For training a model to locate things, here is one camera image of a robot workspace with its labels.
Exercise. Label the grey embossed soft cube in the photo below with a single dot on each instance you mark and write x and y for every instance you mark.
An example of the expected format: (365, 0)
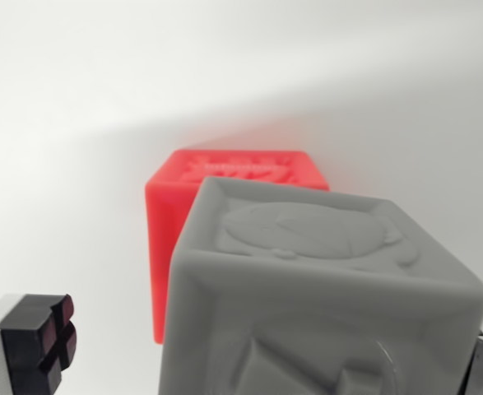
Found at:
(307, 296)

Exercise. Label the red embossed soft cube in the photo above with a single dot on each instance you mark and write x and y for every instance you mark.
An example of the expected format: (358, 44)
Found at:
(163, 247)

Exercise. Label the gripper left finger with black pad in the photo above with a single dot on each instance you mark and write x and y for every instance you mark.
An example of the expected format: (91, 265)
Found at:
(27, 349)

